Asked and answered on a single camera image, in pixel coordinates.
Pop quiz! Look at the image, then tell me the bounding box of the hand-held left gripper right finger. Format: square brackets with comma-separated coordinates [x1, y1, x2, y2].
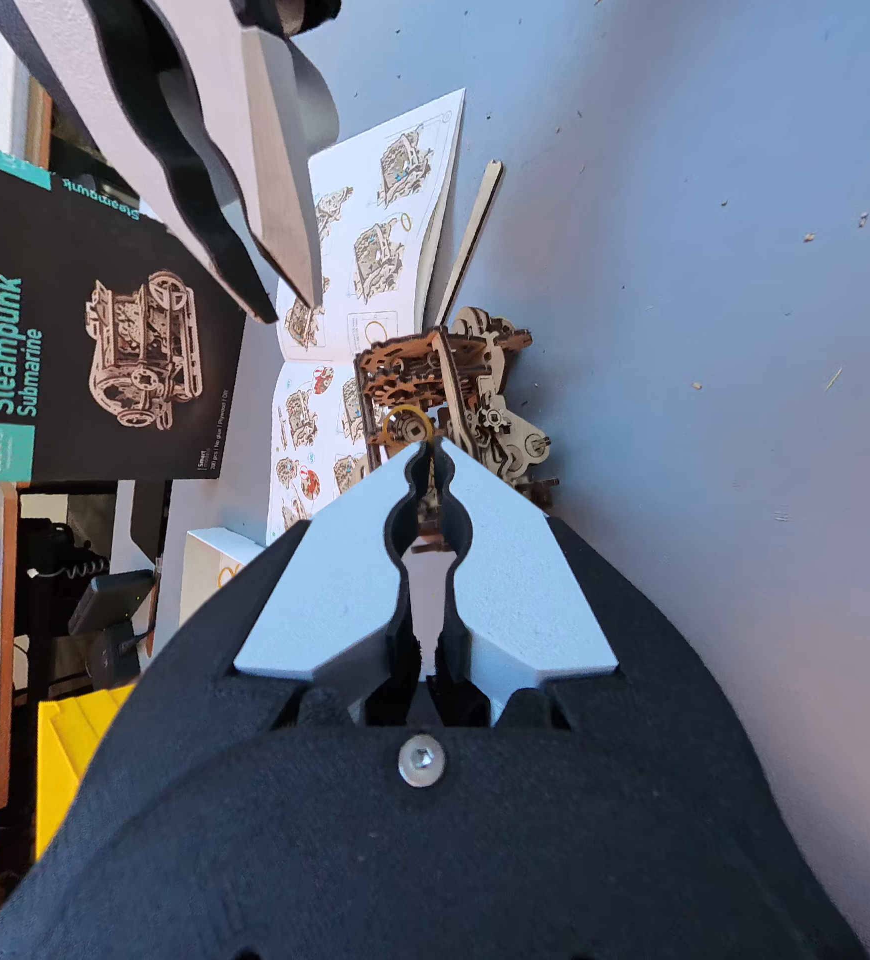
[432, 438, 620, 729]

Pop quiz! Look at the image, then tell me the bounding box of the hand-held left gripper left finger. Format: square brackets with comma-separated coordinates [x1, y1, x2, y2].
[234, 441, 436, 727]

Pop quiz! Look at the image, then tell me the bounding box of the flat wooden stick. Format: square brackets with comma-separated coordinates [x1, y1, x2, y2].
[432, 159, 505, 330]

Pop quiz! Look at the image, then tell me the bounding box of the wooden mechanical model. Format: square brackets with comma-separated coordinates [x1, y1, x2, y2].
[352, 306, 562, 556]

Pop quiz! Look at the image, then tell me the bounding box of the yellow plastic bin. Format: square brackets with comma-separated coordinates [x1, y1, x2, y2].
[36, 682, 136, 864]

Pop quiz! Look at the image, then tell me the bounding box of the grey desk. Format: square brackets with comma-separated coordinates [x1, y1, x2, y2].
[116, 0, 870, 960]

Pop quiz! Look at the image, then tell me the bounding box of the white cardboard box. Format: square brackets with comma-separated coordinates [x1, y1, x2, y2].
[151, 527, 286, 661]

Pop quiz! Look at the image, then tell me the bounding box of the black power adapter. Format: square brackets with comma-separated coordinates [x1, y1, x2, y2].
[67, 568, 157, 687]

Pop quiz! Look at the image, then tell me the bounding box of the illustrated instruction booklet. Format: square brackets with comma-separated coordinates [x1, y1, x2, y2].
[264, 87, 467, 547]

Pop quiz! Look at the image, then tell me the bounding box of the thin yellow rubber band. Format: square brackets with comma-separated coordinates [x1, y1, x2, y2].
[382, 405, 436, 451]

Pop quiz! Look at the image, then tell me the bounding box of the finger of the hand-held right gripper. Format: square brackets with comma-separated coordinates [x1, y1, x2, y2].
[146, 0, 327, 310]
[0, 0, 280, 325]

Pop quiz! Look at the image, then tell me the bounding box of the black model kit box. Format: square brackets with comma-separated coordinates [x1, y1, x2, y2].
[0, 131, 248, 485]

